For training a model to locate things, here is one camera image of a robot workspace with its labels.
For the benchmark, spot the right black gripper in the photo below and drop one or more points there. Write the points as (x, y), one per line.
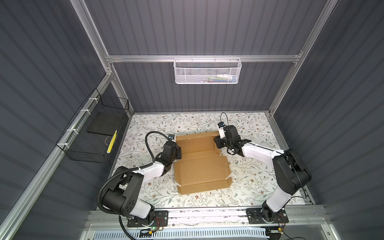
(217, 141)

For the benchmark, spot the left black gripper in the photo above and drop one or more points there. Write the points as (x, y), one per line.
(178, 151)

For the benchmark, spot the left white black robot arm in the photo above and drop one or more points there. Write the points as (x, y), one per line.
(119, 195)

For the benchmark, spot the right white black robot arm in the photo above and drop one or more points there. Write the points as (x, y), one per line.
(291, 172)

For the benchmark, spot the yellow green striped tool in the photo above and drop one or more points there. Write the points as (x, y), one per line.
(112, 142)

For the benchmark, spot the markers in white basket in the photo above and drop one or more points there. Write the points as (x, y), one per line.
(225, 78)

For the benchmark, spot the black foam pad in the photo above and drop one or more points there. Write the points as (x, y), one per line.
(104, 124)

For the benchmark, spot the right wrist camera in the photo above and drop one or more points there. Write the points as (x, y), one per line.
(221, 126)

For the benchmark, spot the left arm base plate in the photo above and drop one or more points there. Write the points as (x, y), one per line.
(156, 219)

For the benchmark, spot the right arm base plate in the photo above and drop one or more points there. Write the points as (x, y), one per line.
(264, 216)

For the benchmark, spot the black wire basket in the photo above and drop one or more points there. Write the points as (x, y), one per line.
(79, 145)

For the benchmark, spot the white wire mesh basket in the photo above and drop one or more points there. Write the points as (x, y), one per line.
(189, 71)

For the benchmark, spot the white perforated cable tray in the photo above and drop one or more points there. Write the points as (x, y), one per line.
(242, 233)

